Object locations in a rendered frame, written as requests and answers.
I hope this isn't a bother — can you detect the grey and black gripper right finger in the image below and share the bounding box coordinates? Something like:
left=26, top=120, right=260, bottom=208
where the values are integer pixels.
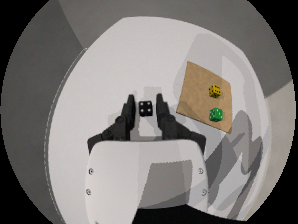
left=156, top=93, right=206, bottom=156

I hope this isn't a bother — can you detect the tan square mat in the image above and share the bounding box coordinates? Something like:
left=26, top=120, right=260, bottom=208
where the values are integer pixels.
left=176, top=61, right=232, bottom=134

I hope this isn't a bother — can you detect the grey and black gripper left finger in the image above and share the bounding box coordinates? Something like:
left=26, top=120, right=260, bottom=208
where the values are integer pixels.
left=87, top=94, right=136, bottom=155

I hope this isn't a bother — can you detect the green die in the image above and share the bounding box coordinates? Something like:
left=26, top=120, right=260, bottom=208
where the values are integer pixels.
left=209, top=107, right=223, bottom=122

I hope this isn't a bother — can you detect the black die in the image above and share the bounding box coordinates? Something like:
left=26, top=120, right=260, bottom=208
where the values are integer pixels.
left=139, top=101, right=153, bottom=117

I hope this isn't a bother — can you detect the yellow die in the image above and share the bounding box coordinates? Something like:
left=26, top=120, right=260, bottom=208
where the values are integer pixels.
left=209, top=84, right=221, bottom=98

